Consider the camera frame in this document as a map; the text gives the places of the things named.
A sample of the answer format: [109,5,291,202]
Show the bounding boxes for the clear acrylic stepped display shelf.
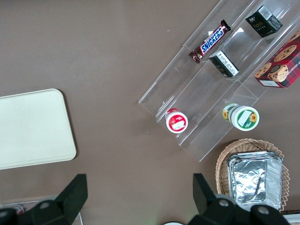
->
[138,0,300,163]

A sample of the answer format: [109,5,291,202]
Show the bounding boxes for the green-lidded sunflower cup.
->
[222,103,260,131]

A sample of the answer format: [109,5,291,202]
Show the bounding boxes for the black box with Face print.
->
[245,4,284,38]

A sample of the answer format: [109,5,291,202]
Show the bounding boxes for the black box with white label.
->
[208,50,240,78]

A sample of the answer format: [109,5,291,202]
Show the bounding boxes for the Snickers chocolate bar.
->
[188,19,232,65]

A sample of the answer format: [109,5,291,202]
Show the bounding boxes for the stacked aluminium foil trays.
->
[226,151,284,211]

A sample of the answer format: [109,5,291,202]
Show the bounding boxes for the red tartan cookie box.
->
[254,30,300,89]

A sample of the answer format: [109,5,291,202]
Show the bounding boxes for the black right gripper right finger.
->
[189,173,237,225]

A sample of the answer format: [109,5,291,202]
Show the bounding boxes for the red-lidded small cup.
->
[165,108,189,134]

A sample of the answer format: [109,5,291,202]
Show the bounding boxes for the cream plastic tray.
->
[0,88,77,170]

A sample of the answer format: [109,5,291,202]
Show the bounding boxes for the woven wicker basket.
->
[215,138,291,211]

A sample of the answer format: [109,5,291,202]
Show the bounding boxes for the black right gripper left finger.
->
[20,173,89,225]

